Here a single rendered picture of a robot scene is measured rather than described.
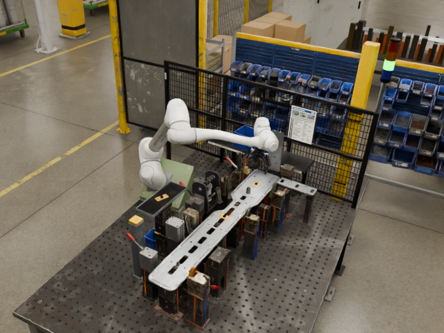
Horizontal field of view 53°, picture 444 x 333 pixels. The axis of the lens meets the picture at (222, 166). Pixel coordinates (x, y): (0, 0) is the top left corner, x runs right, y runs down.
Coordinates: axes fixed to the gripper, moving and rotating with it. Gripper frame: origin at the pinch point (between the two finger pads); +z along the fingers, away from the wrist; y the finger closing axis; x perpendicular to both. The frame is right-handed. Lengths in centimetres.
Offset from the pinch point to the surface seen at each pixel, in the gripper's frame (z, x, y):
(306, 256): 43, -20, 53
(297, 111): -26, 55, 5
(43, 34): 83, 317, -619
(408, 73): -26, 205, 60
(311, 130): -14, 55, 19
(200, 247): 13, -80, 3
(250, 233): 21, -43, 19
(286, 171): 9.3, 23.5, 13.7
